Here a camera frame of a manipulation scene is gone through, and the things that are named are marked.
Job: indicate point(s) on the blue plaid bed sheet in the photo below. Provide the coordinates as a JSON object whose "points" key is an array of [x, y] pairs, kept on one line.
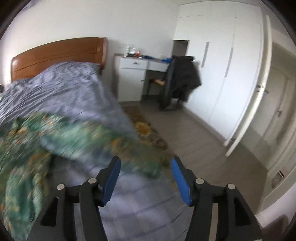
{"points": [[141, 207]]}

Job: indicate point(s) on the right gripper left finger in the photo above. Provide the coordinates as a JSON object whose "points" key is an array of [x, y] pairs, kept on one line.
{"points": [[73, 211]]}

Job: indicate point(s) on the patterned floor rug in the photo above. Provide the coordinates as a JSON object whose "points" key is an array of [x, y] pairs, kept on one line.
{"points": [[148, 134]]}

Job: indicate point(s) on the white wardrobe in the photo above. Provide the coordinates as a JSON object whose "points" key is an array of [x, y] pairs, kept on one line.
{"points": [[226, 39]]}

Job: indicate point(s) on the white desk with drawers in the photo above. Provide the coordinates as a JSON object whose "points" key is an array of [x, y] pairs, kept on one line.
{"points": [[130, 76]]}

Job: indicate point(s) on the items on desk top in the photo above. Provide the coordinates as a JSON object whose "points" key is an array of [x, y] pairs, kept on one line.
{"points": [[134, 53]]}

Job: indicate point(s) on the black chair with jacket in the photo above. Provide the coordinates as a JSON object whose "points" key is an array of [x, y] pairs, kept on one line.
{"points": [[180, 79]]}

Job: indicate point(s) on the wooden headboard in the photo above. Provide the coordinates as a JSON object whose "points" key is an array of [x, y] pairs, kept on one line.
{"points": [[33, 61]]}

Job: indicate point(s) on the white open door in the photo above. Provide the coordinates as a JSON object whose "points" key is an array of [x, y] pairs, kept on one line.
{"points": [[258, 86]]}

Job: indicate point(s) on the green floral garment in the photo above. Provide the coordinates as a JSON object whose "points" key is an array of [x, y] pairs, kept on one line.
{"points": [[27, 147]]}

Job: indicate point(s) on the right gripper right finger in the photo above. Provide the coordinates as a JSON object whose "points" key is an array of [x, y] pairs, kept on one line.
{"points": [[219, 211]]}

